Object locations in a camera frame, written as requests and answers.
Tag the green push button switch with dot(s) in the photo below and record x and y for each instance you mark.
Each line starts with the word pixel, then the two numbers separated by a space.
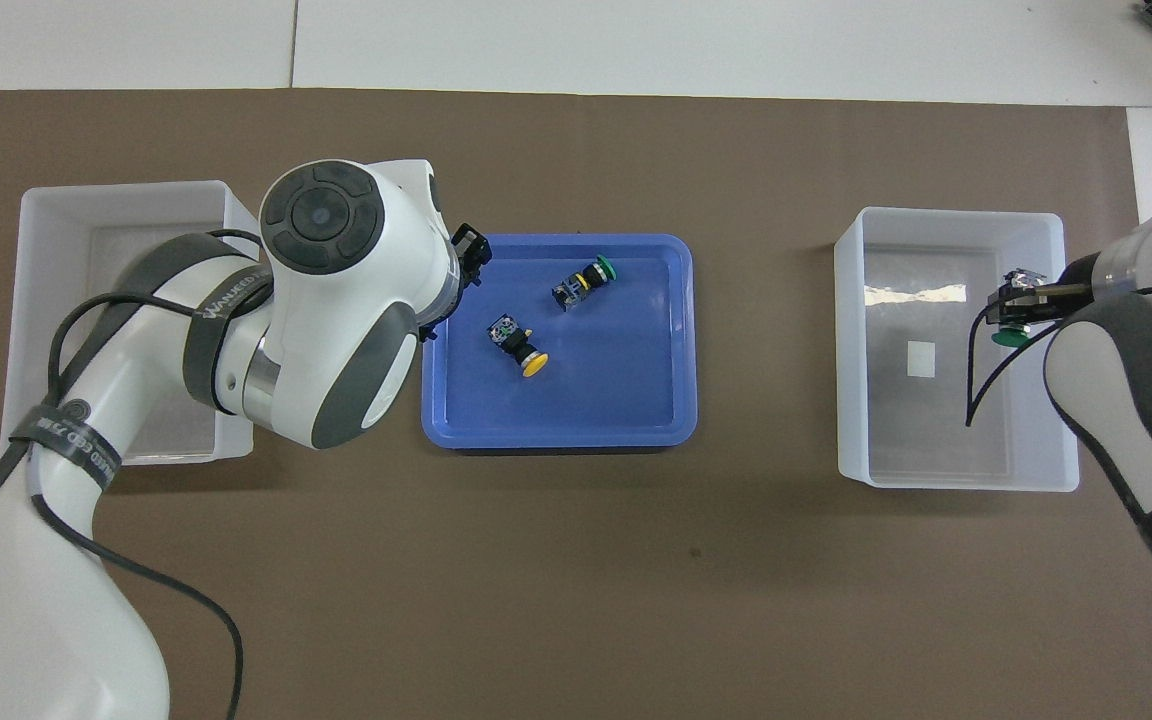
pixel 1011 338
pixel 576 288

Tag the brown paper table mat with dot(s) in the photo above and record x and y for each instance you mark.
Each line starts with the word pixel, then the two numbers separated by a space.
pixel 576 600

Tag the blue plastic tray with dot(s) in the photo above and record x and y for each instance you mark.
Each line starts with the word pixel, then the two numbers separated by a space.
pixel 576 400

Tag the small white label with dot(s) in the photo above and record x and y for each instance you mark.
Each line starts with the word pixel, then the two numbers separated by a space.
pixel 922 359

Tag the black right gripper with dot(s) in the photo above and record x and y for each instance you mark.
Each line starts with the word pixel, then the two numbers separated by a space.
pixel 1081 282

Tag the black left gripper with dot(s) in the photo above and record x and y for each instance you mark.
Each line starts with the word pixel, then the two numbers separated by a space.
pixel 471 258

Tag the translucent white plastic box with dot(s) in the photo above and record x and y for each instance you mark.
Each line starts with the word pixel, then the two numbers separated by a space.
pixel 56 220
pixel 936 440

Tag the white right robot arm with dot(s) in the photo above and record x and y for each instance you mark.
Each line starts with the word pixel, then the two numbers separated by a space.
pixel 1116 400

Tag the yellow push button switch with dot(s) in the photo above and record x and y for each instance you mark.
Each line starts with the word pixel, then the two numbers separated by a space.
pixel 511 340

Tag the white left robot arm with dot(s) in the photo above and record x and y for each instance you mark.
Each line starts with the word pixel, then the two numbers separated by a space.
pixel 336 300

